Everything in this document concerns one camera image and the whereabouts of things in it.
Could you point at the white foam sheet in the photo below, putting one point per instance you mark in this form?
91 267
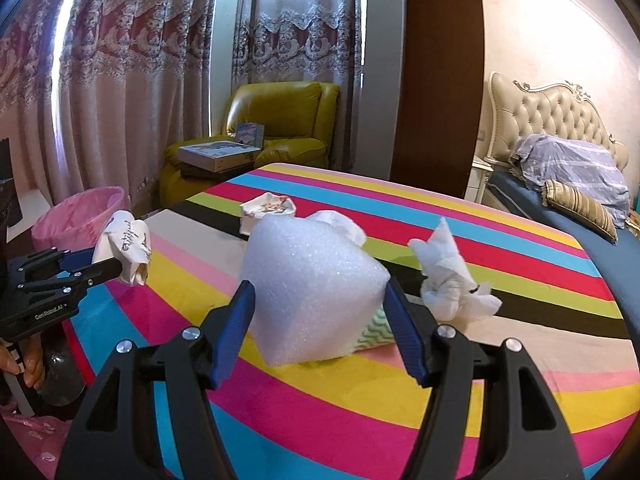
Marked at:
316 290

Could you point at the white side table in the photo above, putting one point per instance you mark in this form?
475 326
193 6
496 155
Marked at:
33 206

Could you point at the white tissue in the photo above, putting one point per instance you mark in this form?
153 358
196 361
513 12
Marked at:
448 289

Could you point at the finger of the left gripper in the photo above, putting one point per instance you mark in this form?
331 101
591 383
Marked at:
82 279
52 260

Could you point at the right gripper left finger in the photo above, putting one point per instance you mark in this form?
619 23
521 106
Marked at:
114 434

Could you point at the striped brown pillow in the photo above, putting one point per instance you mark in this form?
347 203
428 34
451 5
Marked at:
580 207

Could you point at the yellow leather armchair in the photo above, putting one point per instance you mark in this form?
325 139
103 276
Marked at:
298 117

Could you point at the pink lined trash bin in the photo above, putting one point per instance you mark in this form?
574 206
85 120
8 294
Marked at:
77 222

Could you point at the white plastic bag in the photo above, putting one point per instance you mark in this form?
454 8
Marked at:
342 224

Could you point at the brown wooden door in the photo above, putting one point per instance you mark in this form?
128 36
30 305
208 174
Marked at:
441 94

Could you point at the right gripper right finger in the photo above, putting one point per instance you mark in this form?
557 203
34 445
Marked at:
523 434

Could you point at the tufted beige headboard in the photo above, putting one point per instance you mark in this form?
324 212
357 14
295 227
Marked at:
564 110

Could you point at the white printed paper cup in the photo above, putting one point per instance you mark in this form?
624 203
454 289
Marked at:
128 240

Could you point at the grey striped duvet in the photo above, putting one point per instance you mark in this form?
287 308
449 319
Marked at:
586 166

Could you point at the small white paper bowl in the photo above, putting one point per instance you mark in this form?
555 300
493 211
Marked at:
263 205

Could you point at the pink lace curtain left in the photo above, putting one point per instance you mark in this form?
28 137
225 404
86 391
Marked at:
94 91

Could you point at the green wavy cloth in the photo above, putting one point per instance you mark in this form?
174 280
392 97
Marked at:
376 334

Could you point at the small blue picture box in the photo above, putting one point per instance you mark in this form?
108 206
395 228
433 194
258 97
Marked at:
250 133

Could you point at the pink lace curtain back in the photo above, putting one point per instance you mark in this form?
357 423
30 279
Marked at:
293 40

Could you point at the pink lace curtain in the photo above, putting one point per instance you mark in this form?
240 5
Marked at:
293 40
94 91

